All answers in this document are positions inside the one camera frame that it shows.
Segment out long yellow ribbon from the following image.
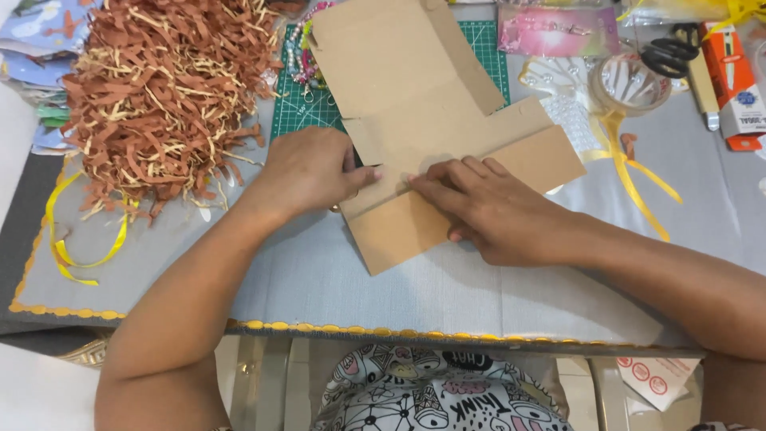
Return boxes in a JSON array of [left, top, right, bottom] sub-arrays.
[[583, 111, 684, 243]]

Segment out orange and white box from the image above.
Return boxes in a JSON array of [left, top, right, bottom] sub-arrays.
[[699, 22, 766, 152]]

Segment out brown cardboard box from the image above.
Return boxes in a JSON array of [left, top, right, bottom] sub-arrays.
[[308, 0, 587, 277]]

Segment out white paper with red labels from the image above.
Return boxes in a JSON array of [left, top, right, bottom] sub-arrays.
[[616, 357, 701, 413]]

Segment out silver tablecloth with gold trim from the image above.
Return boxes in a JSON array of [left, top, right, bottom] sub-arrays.
[[9, 0, 766, 354]]

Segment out clear bag with yellow ribbons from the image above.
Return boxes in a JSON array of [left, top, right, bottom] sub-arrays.
[[616, 0, 766, 38]]

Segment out person's right hand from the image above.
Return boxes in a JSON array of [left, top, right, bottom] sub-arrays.
[[407, 156, 579, 268]]

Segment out pink packet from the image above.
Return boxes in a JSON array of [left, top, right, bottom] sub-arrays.
[[497, 5, 621, 59]]

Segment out black scissors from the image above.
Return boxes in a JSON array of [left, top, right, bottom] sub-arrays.
[[640, 23, 701, 80]]

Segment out pile of brown shredded paper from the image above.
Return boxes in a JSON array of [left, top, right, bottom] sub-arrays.
[[60, 0, 285, 223]]

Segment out stack of patterned papers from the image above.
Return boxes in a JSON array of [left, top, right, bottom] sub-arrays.
[[0, 0, 103, 156]]

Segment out looped yellow ribbon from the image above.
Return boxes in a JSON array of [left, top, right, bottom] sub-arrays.
[[45, 170, 141, 287]]

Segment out green cutting mat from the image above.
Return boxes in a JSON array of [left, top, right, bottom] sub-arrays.
[[269, 20, 512, 144]]

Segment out colourful bead strands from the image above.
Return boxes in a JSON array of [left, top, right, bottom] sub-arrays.
[[281, 0, 337, 106]]

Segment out person's left hand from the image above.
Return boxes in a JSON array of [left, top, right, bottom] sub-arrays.
[[256, 125, 384, 224]]

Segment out person's patterned clothing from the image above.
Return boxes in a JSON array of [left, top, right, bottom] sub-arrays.
[[311, 344, 575, 431]]

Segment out sheet of pearl stickers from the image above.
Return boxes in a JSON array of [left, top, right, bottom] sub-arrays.
[[518, 55, 599, 162]]

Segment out clear tape roll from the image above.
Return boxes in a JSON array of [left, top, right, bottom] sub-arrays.
[[588, 53, 674, 117]]

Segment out tan utility knife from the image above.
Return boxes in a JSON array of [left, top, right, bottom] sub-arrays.
[[685, 54, 721, 132]]

